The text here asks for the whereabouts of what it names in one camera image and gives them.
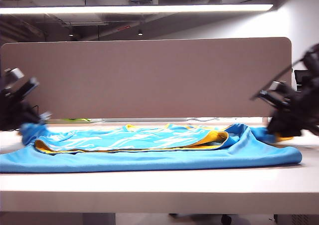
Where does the green flat item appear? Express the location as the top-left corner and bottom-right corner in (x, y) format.
(62, 118), (92, 123)

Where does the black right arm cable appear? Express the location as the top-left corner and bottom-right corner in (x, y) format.
(259, 52), (312, 92)

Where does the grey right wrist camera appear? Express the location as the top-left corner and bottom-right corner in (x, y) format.
(270, 81), (286, 92)

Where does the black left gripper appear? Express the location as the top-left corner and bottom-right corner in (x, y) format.
(2, 77), (52, 125)

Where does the grey vented cabinet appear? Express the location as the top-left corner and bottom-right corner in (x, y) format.
(273, 214), (319, 225)

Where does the blue yellow soccer jersey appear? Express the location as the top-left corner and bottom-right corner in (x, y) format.
(0, 122), (304, 174)

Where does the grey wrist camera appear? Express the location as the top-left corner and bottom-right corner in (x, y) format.
(3, 67), (25, 90)
(270, 81), (286, 92)

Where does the long ceiling light strip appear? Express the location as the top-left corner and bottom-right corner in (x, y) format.
(0, 3), (274, 15)

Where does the brown desk partition panel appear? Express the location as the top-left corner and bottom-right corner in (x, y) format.
(0, 37), (293, 120)

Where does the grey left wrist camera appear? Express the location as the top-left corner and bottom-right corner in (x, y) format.
(3, 67), (25, 90)

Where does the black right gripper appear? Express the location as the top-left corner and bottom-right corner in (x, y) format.
(250, 89), (304, 139)

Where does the black office chair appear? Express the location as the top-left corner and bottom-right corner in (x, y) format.
(294, 69), (312, 91)

